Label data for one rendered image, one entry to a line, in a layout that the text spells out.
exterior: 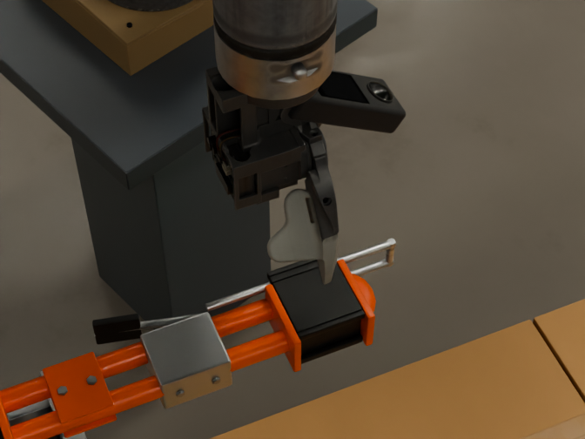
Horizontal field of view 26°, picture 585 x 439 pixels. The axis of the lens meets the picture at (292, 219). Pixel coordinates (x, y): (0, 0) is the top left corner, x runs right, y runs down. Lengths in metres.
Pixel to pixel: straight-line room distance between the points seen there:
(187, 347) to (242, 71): 0.36
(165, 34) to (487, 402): 0.71
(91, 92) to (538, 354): 0.76
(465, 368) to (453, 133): 1.10
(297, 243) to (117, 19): 0.92
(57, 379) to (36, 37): 0.90
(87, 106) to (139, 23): 0.15
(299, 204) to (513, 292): 1.60
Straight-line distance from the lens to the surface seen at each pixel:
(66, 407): 1.18
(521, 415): 1.82
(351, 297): 1.22
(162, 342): 1.20
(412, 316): 2.54
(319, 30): 0.90
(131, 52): 1.89
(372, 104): 1.03
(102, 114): 1.87
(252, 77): 0.92
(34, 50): 1.98
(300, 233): 1.04
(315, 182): 1.01
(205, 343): 1.20
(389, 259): 1.28
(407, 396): 1.81
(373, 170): 2.77
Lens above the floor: 2.10
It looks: 52 degrees down
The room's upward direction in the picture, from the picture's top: straight up
